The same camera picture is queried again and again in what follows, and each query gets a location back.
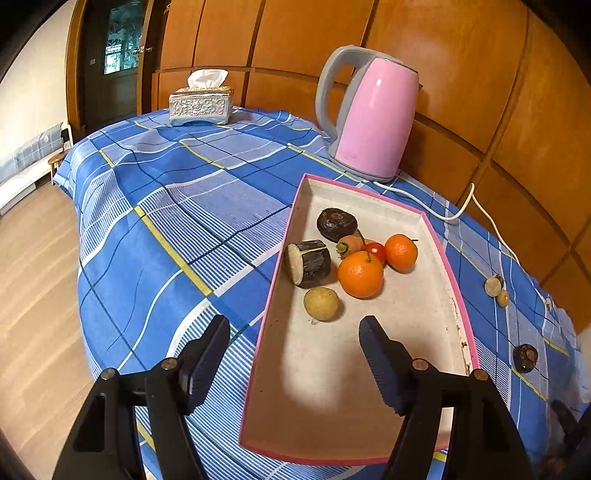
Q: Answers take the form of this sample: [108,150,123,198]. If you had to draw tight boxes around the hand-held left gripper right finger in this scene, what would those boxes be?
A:
[359,315,533,480]

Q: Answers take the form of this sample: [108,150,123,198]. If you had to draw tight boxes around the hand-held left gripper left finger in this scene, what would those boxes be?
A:
[52,315,231,480]

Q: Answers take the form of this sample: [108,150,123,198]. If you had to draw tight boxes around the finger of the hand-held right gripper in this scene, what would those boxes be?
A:
[549,399,583,462]

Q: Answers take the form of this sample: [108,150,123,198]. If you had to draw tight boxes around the pink cardboard tray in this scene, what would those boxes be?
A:
[239,173,481,466]

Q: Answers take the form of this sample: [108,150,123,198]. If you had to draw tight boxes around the large orange with stem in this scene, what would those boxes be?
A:
[337,250,385,299]

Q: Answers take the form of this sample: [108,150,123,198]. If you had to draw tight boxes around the small orange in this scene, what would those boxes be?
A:
[385,234,419,271]

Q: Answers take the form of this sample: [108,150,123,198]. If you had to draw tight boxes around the small orange carrot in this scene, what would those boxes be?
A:
[336,234,365,257]

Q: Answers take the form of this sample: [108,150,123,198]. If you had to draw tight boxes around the large dark sugarcane piece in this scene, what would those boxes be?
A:
[283,239,332,289]

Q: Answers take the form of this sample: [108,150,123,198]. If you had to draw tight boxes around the dark water chestnut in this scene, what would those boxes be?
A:
[512,344,539,374]
[317,208,358,243]

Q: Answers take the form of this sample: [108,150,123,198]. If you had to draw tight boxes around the blue plaid tablecloth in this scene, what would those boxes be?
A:
[52,107,581,480]

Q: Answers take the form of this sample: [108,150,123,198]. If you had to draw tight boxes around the pink electric kettle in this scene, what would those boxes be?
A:
[315,45,420,184]

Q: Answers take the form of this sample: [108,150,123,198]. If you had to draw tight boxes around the small wooden stool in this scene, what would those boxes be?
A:
[48,148,71,178]

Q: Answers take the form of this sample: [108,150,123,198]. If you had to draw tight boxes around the silver embossed tissue box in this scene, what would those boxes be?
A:
[168,69,233,127]

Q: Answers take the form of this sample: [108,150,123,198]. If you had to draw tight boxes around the grey plaid sofa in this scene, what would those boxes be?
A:
[0,122,74,217]

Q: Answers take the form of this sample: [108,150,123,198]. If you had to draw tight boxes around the dark wooden door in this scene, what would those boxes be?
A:
[79,0,155,131]

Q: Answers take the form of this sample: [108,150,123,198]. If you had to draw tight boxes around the white power cord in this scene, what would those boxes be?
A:
[369,181,556,311]

